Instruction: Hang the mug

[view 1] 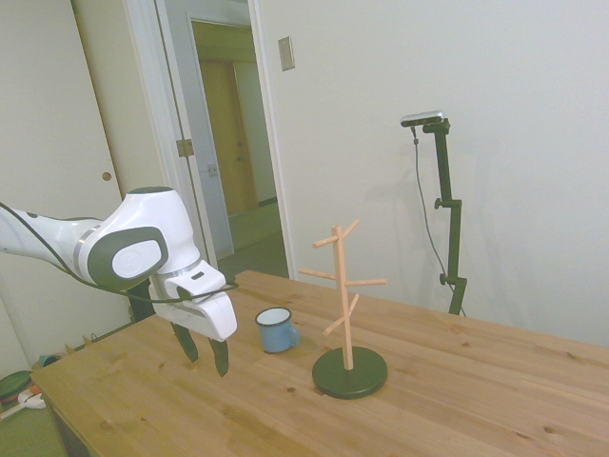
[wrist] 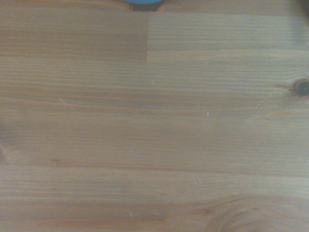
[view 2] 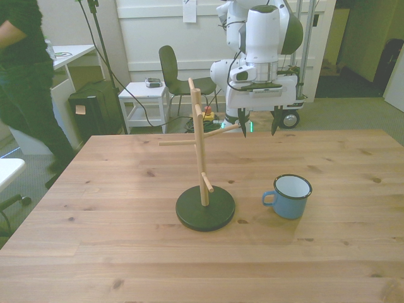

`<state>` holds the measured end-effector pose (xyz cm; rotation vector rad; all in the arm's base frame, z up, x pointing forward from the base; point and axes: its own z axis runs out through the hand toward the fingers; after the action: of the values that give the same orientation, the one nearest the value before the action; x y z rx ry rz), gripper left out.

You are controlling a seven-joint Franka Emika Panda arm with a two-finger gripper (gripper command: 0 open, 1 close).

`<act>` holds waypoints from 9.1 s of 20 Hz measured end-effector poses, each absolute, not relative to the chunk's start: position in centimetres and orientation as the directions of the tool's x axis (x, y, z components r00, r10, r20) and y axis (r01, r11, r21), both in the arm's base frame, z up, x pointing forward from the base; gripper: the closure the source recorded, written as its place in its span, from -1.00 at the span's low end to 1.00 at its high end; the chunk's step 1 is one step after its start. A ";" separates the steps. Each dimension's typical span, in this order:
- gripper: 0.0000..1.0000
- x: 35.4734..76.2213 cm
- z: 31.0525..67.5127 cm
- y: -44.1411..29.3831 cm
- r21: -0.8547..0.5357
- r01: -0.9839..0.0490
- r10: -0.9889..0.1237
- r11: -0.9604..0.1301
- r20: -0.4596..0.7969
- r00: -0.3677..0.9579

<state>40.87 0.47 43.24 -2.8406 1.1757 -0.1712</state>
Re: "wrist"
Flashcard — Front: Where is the blue enamel mug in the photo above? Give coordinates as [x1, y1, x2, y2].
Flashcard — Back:
[125, 0, 163, 6]

